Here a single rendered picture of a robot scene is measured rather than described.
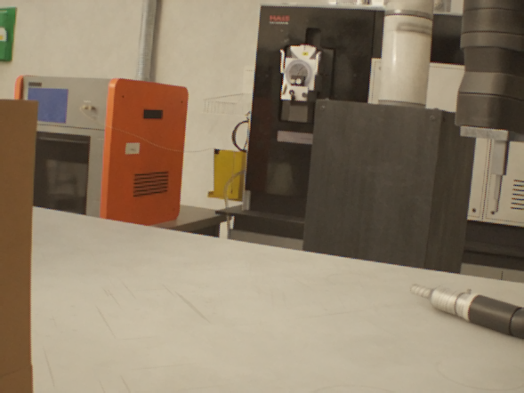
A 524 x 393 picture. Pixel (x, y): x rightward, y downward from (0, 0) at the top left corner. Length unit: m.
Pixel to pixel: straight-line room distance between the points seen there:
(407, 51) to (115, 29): 2.85
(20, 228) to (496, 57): 0.42
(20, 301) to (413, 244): 0.97
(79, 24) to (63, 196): 2.29
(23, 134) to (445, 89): 1.93
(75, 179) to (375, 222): 0.97
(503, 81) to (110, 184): 1.40
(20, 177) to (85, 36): 3.83
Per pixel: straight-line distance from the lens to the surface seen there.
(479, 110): 0.55
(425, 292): 0.63
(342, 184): 1.19
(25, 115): 0.22
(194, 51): 3.65
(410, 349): 0.51
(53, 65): 4.17
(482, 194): 2.09
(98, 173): 1.83
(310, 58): 2.13
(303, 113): 2.12
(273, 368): 0.44
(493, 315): 0.57
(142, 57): 3.69
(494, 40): 0.55
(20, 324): 0.23
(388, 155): 1.15
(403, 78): 1.23
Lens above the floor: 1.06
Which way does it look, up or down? 7 degrees down
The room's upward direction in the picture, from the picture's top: 5 degrees clockwise
